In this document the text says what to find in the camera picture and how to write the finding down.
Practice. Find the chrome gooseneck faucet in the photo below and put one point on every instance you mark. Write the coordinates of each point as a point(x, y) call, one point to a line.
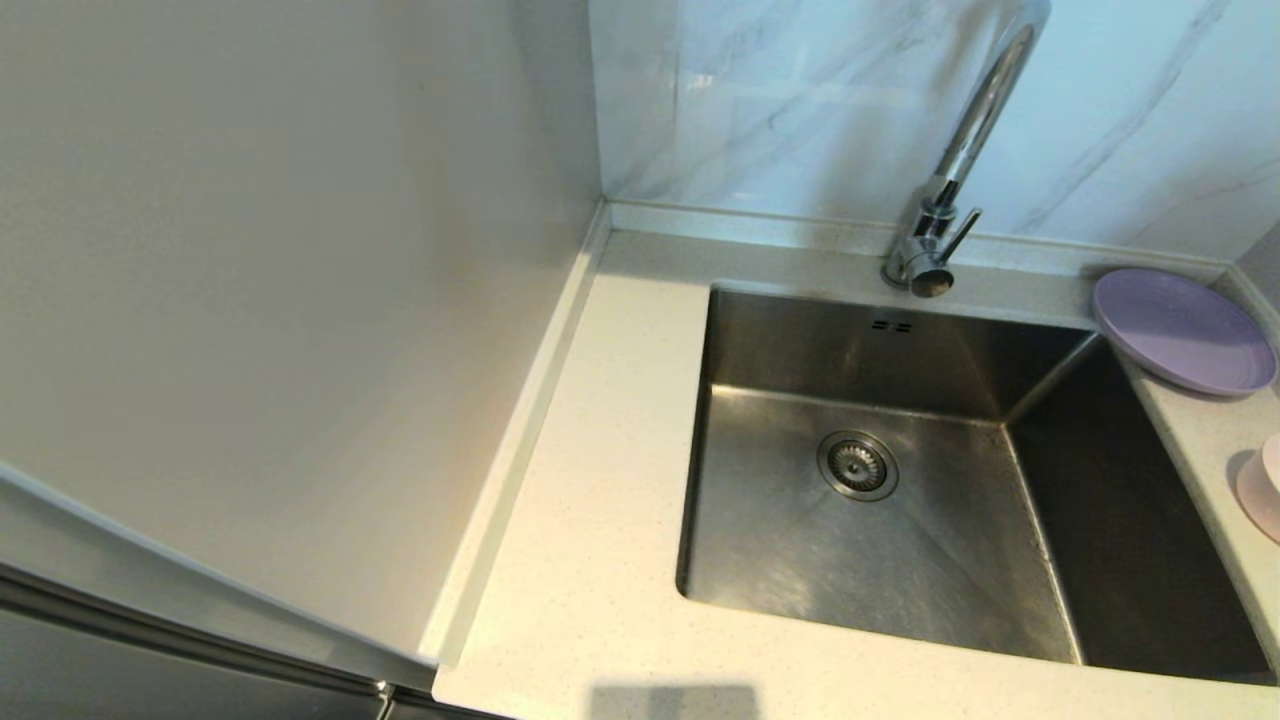
point(990, 90)

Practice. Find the stainless steel sink basin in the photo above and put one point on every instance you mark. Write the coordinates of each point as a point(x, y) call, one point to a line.
point(900, 560)

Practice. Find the round metal drain strainer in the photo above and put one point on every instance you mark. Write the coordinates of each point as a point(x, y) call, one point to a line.
point(857, 466)

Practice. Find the tall white cabinet grey front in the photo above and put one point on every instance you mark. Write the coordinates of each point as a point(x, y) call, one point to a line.
point(250, 300)

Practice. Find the purple plastic plate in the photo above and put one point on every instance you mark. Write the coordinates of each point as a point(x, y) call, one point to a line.
point(1180, 330)

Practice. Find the pale pink bowl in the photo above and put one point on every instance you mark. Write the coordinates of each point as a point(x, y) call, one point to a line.
point(1262, 495)

